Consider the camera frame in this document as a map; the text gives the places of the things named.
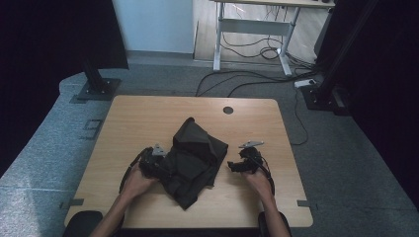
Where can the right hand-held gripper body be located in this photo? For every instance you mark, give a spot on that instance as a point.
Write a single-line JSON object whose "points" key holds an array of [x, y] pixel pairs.
{"points": [[252, 158]]}

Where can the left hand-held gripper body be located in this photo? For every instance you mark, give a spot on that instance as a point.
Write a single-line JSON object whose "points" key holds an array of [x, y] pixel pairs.
{"points": [[154, 161]]}

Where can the dark cloth garment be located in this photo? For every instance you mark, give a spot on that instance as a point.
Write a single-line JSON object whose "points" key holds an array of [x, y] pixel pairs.
{"points": [[194, 158]]}

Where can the person's right hand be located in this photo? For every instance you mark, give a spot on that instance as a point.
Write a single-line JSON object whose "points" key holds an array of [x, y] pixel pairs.
{"points": [[260, 184]]}

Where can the person's left hand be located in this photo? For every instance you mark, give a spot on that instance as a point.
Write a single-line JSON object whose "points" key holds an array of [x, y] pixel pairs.
{"points": [[140, 184]]}

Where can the black round table grommet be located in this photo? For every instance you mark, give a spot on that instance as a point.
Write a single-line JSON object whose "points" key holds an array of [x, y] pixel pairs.
{"points": [[228, 110]]}

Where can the white power strip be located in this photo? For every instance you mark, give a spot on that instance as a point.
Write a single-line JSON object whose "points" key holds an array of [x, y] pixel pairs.
{"points": [[305, 82]]}

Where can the left black stand base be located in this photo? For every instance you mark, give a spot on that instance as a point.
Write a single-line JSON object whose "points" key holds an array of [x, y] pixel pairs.
{"points": [[97, 84]]}

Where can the black curtain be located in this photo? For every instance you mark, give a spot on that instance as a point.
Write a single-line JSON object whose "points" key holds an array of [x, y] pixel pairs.
{"points": [[385, 65], [56, 36]]}

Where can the black stand with base plate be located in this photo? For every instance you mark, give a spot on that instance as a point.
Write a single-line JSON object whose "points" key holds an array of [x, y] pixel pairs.
{"points": [[332, 79]]}

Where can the white metal frame desk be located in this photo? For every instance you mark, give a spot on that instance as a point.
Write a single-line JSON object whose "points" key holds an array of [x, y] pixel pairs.
{"points": [[253, 28]]}

